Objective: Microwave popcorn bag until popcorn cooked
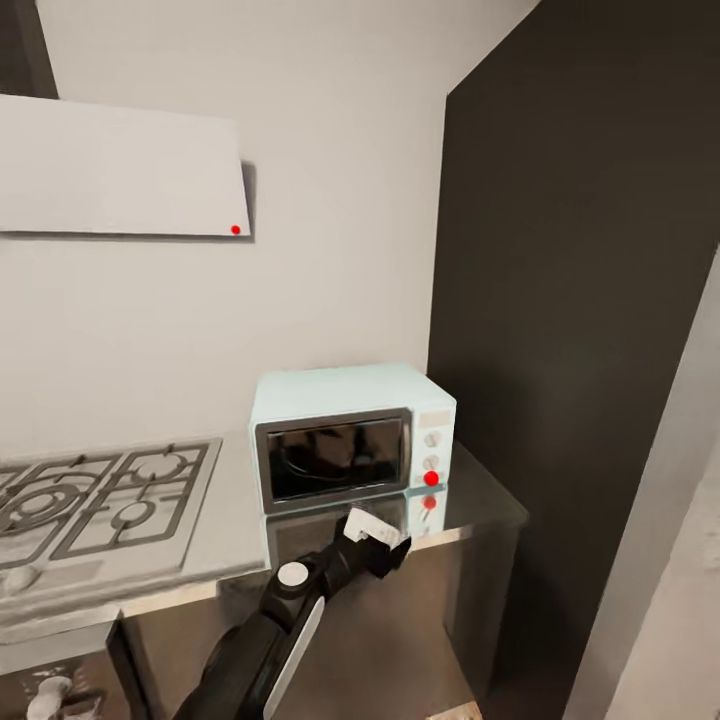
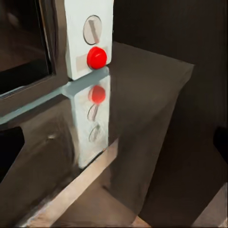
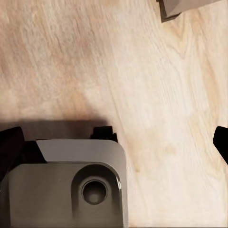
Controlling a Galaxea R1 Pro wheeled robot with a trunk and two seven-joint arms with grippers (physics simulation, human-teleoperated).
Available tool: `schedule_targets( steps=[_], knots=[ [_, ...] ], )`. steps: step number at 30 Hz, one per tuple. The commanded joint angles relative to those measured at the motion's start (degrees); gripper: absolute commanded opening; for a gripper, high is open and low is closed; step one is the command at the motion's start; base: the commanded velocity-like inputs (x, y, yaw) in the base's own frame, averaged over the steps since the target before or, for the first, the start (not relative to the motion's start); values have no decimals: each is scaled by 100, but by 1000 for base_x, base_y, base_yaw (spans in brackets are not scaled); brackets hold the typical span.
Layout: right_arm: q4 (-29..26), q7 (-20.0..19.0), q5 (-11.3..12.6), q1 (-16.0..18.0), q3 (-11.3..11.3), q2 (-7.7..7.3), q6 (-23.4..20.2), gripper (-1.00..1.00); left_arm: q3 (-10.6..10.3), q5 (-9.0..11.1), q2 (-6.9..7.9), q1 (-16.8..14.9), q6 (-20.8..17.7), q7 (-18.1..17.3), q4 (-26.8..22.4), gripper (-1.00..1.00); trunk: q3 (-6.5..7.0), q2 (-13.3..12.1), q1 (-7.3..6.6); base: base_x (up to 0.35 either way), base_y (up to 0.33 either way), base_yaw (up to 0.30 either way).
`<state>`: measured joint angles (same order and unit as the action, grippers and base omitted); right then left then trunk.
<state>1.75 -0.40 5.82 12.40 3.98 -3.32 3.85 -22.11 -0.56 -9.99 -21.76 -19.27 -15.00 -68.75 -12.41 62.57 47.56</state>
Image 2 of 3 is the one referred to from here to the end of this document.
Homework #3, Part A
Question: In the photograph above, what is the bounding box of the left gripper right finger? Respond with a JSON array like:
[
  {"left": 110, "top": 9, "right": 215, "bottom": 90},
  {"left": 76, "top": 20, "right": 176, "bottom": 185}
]
[{"left": 213, "top": 126, "right": 228, "bottom": 165}]

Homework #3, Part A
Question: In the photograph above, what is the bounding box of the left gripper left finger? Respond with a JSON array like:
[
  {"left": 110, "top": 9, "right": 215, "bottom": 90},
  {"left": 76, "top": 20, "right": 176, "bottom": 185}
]
[{"left": 0, "top": 126, "right": 25, "bottom": 183}]

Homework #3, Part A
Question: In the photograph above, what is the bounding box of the microwave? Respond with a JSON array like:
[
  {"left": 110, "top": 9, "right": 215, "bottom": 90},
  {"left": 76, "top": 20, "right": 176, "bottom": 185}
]
[{"left": 0, "top": 0, "right": 114, "bottom": 118}]

